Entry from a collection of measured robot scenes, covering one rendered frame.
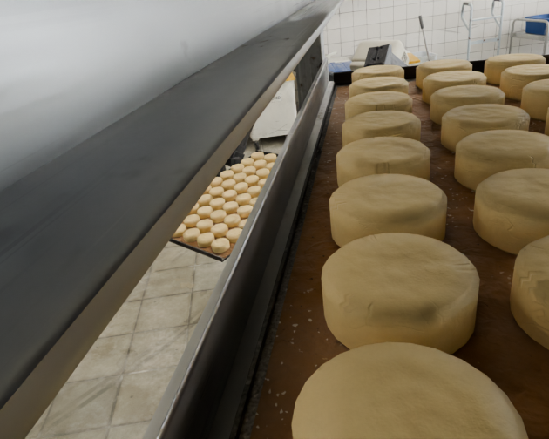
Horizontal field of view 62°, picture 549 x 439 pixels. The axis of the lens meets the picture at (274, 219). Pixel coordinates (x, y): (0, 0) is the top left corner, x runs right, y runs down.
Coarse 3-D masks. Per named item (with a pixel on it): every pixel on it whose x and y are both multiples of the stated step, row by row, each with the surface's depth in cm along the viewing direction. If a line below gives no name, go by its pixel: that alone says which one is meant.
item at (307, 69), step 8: (320, 40) 48; (312, 48) 49; (320, 48) 49; (304, 56) 49; (312, 56) 49; (320, 56) 49; (304, 64) 50; (312, 64) 50; (320, 64) 49; (296, 72) 50; (304, 72) 50; (312, 72) 50; (296, 80) 51; (304, 80) 50; (312, 80) 50; (304, 88) 51; (304, 96) 51
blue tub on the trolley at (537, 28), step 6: (528, 18) 482; (534, 18) 473; (540, 18) 465; (546, 18) 458; (528, 24) 486; (534, 24) 477; (540, 24) 468; (528, 30) 488; (534, 30) 479; (540, 30) 470
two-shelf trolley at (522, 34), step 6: (516, 18) 492; (522, 18) 484; (546, 24) 454; (522, 30) 505; (546, 30) 455; (510, 36) 505; (516, 36) 496; (522, 36) 488; (528, 36) 479; (534, 36) 471; (540, 36) 464; (546, 36) 456; (510, 42) 508; (546, 42) 459; (510, 48) 510
